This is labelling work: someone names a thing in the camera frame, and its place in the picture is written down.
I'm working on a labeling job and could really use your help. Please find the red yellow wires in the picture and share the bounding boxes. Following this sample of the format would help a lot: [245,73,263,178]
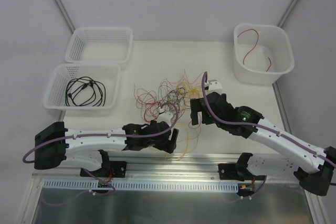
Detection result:
[133,68,208,161]

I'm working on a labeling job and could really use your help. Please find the red wire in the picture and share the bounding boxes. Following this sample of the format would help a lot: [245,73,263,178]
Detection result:
[237,28,273,72]

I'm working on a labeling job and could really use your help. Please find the black USB cable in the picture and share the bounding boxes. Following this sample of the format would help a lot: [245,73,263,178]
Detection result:
[65,76,107,107]

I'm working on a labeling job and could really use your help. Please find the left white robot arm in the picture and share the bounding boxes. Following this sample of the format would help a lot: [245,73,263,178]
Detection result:
[34,120,179,177]

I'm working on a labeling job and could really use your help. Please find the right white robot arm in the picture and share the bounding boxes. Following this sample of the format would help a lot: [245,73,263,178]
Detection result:
[190,92,335,196]

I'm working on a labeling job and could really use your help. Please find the white solid tub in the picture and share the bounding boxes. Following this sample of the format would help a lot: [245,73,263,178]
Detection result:
[233,23,295,86]

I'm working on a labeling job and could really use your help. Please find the white perforated basket near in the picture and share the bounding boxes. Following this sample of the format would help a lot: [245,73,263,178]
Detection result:
[43,62,121,111]

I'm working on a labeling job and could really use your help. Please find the white perforated basket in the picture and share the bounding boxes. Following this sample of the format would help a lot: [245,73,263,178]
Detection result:
[65,27,133,68]
[43,62,121,111]

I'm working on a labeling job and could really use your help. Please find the white perforated basket far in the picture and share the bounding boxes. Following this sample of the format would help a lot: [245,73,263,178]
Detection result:
[65,27,133,68]

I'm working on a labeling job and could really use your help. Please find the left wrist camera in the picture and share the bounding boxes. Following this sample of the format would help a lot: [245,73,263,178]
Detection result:
[156,108,174,126]

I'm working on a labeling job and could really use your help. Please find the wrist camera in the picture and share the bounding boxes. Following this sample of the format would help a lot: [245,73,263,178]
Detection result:
[205,80,223,94]
[156,108,174,126]

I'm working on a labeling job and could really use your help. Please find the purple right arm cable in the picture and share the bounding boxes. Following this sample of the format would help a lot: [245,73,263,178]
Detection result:
[201,71,336,169]

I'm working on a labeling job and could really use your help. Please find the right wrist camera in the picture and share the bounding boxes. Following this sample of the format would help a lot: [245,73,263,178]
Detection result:
[205,80,223,94]

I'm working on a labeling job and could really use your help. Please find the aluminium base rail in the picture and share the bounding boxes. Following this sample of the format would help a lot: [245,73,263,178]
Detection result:
[33,151,239,181]

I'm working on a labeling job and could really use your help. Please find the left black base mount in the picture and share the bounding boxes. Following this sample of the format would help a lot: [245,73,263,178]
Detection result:
[79,161,127,178]

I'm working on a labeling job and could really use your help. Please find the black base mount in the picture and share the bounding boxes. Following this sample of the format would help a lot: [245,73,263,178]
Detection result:
[218,163,254,182]
[79,161,127,178]

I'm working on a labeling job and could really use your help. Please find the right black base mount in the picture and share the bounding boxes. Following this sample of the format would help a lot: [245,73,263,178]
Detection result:
[218,163,254,182]

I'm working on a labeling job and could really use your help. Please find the white slotted cable duct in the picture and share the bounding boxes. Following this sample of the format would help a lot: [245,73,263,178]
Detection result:
[44,179,238,193]

